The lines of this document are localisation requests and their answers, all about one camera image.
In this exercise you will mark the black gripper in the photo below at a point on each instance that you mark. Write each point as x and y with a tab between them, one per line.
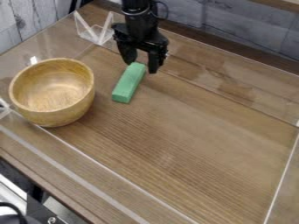
138	34

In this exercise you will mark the green rectangular block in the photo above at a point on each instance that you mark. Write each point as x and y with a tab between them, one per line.
128	82

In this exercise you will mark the wooden bowl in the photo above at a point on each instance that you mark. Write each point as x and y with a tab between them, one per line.
53	91

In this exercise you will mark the clear acrylic corner bracket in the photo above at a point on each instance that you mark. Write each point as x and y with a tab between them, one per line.
96	34

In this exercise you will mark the black metal table bracket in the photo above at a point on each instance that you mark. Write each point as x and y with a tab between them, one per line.
39	214

